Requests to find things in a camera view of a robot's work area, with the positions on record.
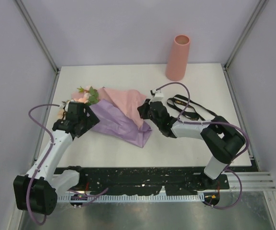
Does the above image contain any black ribbon gold lettering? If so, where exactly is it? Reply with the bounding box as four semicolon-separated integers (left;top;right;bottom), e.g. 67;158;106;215
166;94;217;121

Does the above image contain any pink artificial flower bunch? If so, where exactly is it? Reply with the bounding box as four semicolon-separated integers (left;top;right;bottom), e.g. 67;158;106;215
57;86;100;120

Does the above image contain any purple wrapping paper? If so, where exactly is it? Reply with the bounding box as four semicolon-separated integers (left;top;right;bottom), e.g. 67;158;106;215
90;100;152;148

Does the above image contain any pink tissue paper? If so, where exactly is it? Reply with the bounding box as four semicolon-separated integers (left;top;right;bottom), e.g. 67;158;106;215
97;87;146;131

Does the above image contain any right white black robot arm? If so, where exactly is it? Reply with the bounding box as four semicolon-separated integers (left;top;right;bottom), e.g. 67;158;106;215
137;99;247;189

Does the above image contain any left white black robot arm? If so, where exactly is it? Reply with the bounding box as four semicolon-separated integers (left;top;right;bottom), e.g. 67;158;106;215
13;101;99;215

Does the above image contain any pink tapered vase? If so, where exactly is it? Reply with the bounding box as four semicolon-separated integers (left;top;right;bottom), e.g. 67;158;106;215
166;34;190;81

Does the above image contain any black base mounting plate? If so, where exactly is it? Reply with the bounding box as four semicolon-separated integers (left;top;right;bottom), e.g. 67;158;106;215
55;166;230;196

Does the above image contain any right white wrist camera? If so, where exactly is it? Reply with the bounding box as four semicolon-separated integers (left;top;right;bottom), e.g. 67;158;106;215
149;89;164;103

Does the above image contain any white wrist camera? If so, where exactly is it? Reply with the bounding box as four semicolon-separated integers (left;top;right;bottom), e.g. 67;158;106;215
61;101;70;112
149;89;164;103

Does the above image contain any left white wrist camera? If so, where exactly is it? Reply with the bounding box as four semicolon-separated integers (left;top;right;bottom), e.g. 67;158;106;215
61;101;70;112

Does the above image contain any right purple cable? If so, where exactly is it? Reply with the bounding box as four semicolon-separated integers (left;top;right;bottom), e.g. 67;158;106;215
159;82;250;210

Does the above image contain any left aluminium frame post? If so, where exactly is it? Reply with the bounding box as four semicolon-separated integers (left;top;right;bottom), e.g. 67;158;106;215
13;0;59;74

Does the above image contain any aluminium frame post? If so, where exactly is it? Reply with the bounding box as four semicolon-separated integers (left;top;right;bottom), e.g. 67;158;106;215
13;0;59;74
223;0;269;71

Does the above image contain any white slotted cable duct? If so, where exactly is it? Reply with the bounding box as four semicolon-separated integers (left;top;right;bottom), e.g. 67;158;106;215
57;193;204;204

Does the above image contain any aluminium front rail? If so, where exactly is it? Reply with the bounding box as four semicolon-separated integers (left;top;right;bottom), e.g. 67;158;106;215
225;172;276;192

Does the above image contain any right aluminium frame post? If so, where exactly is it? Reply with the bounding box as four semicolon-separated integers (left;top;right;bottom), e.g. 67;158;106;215
223;0;269;71

